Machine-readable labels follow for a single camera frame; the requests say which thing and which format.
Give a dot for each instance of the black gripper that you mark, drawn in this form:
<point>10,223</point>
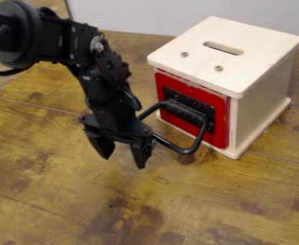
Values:
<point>112,122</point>

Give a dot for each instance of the black metal drawer handle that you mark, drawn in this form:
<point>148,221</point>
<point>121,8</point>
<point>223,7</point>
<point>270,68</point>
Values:
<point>191,111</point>

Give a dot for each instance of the red drawer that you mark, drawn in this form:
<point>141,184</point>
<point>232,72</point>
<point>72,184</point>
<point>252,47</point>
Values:
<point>203,100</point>

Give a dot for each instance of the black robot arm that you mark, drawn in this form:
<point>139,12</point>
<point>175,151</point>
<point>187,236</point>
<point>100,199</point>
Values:
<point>34,35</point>

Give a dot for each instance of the white wooden box cabinet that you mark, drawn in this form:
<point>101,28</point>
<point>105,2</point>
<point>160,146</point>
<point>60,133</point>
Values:
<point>232,66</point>

